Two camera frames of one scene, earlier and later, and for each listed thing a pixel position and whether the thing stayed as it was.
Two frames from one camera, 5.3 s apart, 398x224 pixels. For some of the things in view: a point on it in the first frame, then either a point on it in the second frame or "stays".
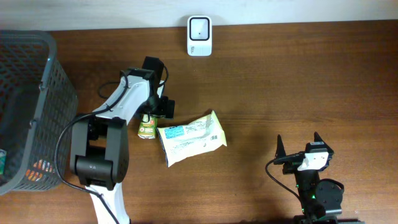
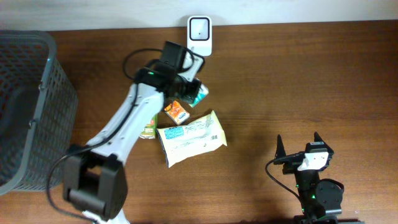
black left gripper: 167,109 → 191,93
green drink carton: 147,130 stays
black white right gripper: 290,168 stays
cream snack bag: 185,142 stays
